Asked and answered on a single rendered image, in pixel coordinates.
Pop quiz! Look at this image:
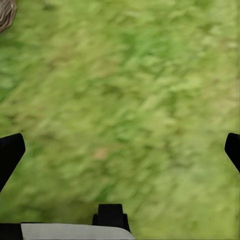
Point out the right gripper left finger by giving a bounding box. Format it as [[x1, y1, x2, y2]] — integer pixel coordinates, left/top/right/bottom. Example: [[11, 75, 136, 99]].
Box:
[[0, 133, 26, 192]]

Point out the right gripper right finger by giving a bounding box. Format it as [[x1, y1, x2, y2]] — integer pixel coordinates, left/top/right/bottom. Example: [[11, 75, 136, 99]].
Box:
[[224, 132, 240, 172]]

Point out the wicker basket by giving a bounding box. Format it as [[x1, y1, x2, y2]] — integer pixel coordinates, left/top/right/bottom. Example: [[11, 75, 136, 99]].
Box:
[[0, 0, 17, 34]]

